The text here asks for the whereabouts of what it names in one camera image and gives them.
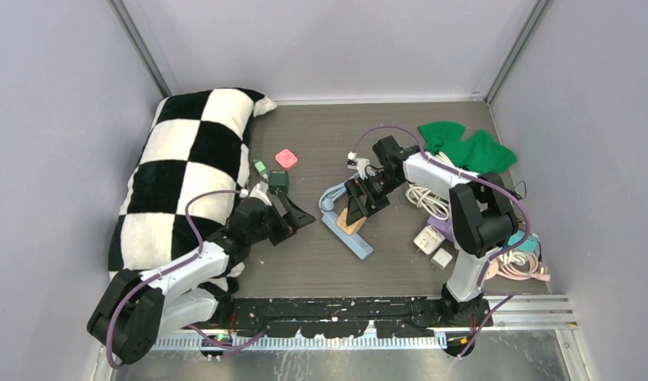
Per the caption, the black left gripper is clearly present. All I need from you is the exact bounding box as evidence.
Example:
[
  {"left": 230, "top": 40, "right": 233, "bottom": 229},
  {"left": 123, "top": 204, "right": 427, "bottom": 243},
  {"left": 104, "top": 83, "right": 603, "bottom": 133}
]
[{"left": 247, "top": 193, "right": 314, "bottom": 245}]

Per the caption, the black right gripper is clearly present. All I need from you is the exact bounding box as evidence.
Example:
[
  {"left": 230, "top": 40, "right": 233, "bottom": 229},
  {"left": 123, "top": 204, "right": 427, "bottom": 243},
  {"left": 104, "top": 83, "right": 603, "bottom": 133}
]
[{"left": 345, "top": 171, "right": 403, "bottom": 225}]

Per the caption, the orange cube adapter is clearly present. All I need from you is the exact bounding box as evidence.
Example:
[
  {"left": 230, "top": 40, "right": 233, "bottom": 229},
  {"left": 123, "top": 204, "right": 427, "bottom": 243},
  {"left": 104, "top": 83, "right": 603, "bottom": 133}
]
[{"left": 336, "top": 208, "right": 367, "bottom": 236}]

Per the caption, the light blue power strip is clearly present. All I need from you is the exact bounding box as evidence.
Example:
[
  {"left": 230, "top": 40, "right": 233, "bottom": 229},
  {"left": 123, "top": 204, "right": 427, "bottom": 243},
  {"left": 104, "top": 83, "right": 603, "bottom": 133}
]
[{"left": 322, "top": 210, "right": 373, "bottom": 260}]

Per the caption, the dark green cube adapter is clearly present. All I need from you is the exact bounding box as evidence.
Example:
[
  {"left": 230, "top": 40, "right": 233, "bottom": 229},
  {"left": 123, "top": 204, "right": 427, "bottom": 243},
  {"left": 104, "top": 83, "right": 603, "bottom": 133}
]
[{"left": 268, "top": 170, "right": 290, "bottom": 195}]

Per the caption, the light green small plug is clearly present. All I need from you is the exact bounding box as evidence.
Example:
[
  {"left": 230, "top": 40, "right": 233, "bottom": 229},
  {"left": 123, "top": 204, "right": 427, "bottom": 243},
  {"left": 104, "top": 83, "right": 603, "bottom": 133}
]
[{"left": 253, "top": 159, "right": 269, "bottom": 181}]

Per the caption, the pink small plug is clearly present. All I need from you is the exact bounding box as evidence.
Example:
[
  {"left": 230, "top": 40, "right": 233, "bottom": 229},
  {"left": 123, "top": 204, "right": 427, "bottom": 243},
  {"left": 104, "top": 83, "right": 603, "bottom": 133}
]
[{"left": 275, "top": 148, "right": 299, "bottom": 170}]

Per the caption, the white tiger cube socket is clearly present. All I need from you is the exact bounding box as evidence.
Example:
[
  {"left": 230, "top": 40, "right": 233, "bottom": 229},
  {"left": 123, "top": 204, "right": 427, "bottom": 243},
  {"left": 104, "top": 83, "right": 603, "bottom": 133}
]
[{"left": 413, "top": 225, "right": 446, "bottom": 255}]

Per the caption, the white charger plug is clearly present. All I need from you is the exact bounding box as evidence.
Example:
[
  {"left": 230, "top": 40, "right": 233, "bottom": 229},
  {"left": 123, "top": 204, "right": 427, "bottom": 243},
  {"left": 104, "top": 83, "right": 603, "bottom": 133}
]
[{"left": 430, "top": 248, "right": 453, "bottom": 270}]

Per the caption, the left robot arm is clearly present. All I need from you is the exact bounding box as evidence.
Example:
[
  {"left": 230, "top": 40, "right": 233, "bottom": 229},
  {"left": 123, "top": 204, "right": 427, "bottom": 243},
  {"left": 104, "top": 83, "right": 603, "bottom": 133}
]
[{"left": 87, "top": 183, "right": 316, "bottom": 369}]

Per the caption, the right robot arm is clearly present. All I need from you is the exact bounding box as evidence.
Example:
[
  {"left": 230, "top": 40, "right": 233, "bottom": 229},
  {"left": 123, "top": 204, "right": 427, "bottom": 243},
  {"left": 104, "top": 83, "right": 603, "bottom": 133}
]
[{"left": 345, "top": 136, "right": 519, "bottom": 326}]

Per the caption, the pink round socket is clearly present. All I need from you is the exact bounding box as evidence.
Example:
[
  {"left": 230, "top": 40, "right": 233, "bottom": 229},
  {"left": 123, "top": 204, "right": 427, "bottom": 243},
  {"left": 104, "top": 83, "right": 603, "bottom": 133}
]
[{"left": 484, "top": 259, "right": 500, "bottom": 280}]

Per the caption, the purple power strip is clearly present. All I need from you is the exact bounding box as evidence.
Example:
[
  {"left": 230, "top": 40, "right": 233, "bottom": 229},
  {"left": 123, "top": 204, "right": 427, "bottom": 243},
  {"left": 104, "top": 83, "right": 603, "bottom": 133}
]
[{"left": 427, "top": 216, "right": 453, "bottom": 242}]

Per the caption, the black white checkered pillow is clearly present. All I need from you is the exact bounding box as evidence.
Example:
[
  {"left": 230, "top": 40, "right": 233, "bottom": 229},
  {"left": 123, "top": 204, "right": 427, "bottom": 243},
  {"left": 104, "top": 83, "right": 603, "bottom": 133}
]
[{"left": 107, "top": 87, "right": 277, "bottom": 277}]

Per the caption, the green cloth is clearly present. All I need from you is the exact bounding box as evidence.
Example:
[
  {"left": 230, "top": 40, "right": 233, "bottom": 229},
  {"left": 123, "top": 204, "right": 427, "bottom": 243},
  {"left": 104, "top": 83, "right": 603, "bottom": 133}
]
[{"left": 418, "top": 121, "right": 518, "bottom": 173}]

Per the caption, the teal power strip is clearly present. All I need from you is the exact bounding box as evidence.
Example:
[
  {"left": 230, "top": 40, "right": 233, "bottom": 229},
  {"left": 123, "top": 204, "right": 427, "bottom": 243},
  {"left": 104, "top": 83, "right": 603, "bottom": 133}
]
[{"left": 499, "top": 229, "right": 540, "bottom": 255}]

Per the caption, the light blue coiled cable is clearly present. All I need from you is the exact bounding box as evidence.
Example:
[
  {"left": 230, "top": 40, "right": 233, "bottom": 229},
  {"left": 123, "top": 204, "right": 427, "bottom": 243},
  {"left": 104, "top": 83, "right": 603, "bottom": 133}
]
[{"left": 318, "top": 181, "right": 357, "bottom": 214}]

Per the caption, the white cable bundle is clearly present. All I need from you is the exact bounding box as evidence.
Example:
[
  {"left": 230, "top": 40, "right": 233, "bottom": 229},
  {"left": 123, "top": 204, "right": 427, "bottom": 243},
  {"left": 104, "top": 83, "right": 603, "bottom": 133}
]
[{"left": 405, "top": 183, "right": 451, "bottom": 221}]

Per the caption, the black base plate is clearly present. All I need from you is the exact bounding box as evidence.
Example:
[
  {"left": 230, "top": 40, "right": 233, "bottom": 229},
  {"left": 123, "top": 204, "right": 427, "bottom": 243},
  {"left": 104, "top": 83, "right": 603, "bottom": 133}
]
[{"left": 211, "top": 296, "right": 492, "bottom": 339}]

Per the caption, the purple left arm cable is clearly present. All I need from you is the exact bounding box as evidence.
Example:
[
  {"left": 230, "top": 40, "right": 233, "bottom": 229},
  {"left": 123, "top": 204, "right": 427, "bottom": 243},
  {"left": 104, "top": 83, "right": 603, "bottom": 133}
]
[{"left": 105, "top": 189, "right": 252, "bottom": 370}]

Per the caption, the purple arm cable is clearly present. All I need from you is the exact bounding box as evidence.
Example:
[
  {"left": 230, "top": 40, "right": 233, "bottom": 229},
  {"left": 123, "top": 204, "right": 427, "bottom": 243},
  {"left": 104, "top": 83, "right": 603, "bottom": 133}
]
[
  {"left": 105, "top": 189, "right": 252, "bottom": 370},
  {"left": 350, "top": 124, "right": 533, "bottom": 359}
]

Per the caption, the black thin cable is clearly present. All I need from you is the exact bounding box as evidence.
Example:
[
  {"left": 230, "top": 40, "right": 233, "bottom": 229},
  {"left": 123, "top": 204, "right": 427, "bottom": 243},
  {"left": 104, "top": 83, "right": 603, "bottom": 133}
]
[{"left": 505, "top": 180, "right": 529, "bottom": 202}]

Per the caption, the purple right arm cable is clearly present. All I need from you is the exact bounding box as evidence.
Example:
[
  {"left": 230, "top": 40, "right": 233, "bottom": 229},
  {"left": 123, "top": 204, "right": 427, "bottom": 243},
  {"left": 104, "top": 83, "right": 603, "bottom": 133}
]
[{"left": 350, "top": 124, "right": 533, "bottom": 359}]

